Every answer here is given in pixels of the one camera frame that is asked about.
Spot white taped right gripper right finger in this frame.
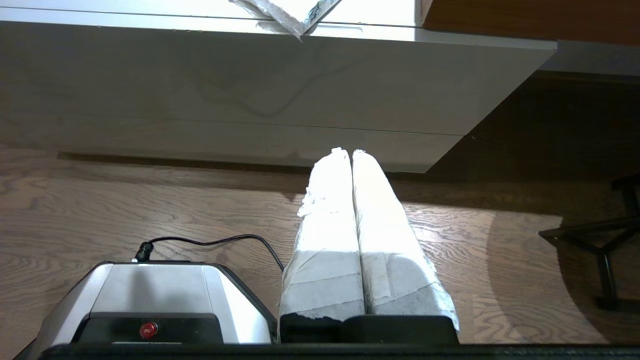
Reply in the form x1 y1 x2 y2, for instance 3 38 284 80
352 149 460 332

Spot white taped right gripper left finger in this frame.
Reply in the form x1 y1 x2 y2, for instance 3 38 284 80
279 147 366 345

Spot plastic tissue pack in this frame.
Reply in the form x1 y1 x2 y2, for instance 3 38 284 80
229 0 344 42

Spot white deep cabinet drawer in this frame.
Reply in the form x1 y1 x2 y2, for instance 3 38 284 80
0 7 558 137

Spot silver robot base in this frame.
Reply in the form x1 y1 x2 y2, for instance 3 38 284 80
27 260 279 347

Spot black metal stand legs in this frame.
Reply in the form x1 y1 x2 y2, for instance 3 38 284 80
537 172 640 314

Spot white glossy low cabinet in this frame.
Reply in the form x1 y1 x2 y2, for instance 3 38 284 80
0 0 558 174

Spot brown wooden side table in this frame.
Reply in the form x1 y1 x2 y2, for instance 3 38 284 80
420 0 640 49

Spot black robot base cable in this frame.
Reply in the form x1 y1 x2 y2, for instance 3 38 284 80
133 234 286 273

